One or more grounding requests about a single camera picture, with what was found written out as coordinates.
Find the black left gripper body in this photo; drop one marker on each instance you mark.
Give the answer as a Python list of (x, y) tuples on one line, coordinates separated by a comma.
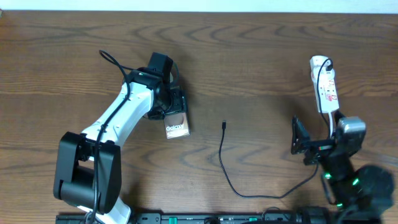
[(172, 104)]

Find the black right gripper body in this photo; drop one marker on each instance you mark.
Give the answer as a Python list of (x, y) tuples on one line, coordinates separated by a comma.
[(317, 149)]

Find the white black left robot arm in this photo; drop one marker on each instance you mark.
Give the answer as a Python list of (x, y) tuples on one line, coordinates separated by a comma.
[(88, 168)]

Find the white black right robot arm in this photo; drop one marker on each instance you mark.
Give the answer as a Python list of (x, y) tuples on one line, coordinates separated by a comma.
[(360, 195)]

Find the white power strip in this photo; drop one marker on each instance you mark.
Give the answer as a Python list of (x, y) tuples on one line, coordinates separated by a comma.
[(323, 78)]

